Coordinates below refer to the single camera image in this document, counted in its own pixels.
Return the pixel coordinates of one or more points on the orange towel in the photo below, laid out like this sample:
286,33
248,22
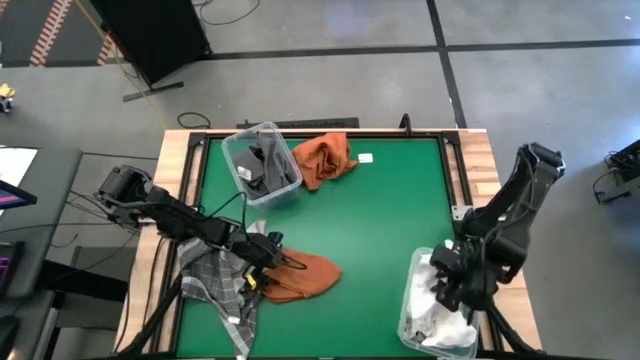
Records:
305,277
325,157

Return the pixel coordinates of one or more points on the black upright post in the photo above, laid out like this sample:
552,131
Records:
406,125

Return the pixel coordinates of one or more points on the small yellow toy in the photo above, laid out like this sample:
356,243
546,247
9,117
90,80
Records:
6,92

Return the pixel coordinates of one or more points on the dark tablet screen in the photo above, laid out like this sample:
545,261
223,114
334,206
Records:
12,196

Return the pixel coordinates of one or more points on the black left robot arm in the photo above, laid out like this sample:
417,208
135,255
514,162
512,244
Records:
175,220

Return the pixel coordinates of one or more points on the charcoal grey towel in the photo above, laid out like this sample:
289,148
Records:
252,160

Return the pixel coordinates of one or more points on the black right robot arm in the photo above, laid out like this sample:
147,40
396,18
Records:
520,200

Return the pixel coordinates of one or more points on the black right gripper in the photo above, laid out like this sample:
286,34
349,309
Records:
465,270

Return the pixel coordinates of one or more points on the plain white towel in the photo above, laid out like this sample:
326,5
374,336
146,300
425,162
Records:
450,330

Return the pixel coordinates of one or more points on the dark grey checked towel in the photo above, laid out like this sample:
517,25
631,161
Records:
215,280

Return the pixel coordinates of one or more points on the green table mat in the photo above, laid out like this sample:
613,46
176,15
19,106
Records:
390,225

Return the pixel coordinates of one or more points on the small white card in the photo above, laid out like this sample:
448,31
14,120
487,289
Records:
365,158

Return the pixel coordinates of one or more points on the clear plastic bin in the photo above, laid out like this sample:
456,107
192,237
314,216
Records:
265,200
406,305

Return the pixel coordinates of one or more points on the white paper sheet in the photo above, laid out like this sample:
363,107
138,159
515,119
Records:
15,165

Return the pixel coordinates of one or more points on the grey desk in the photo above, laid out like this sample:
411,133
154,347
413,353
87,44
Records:
50,200

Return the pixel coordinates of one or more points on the plain grey towel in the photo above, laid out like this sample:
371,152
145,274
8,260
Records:
277,160

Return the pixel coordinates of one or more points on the silver corner bracket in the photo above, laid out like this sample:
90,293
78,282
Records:
459,212

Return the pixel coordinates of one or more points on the black backlit keyboard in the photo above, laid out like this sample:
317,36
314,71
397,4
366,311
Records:
7,265

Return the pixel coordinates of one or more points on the black partition panel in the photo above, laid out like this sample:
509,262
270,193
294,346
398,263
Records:
150,35

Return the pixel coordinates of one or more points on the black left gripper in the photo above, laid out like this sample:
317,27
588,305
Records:
255,247

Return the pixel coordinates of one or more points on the white waffle towel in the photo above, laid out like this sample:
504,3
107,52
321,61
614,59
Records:
414,332

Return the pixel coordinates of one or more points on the black frame strut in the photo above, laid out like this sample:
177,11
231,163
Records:
150,320
505,327

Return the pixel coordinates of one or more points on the light grey waffle towel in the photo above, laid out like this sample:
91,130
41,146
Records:
258,227

